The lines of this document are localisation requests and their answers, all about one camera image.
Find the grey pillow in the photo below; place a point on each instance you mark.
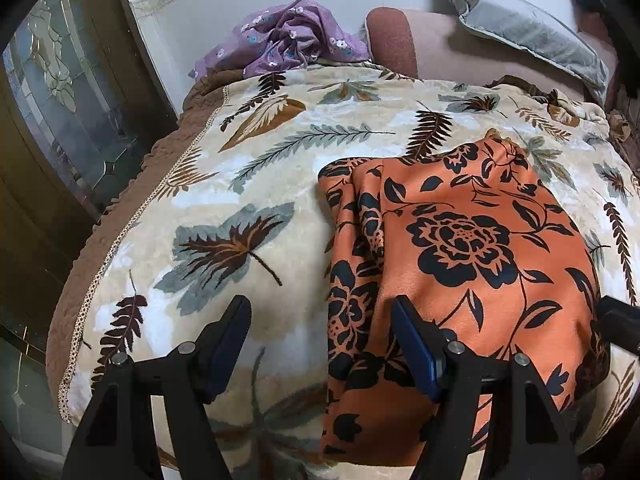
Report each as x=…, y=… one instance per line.
x=525, y=25

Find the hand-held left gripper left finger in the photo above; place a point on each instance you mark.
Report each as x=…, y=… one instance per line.
x=232, y=345

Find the purple floral cloth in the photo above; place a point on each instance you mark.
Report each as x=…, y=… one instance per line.
x=295, y=35

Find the orange black floral garment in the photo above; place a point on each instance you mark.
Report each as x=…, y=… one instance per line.
x=465, y=240

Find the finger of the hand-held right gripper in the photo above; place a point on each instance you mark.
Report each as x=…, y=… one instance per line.
x=620, y=322

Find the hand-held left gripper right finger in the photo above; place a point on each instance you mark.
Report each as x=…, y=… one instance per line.
x=415, y=350

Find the pink bolster pillow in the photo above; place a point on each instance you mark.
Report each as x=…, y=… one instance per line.
x=430, y=45

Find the cream leaf printed blanket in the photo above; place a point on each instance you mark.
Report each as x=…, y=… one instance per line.
x=240, y=170

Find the wooden door with glass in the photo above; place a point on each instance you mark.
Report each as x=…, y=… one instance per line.
x=65, y=125

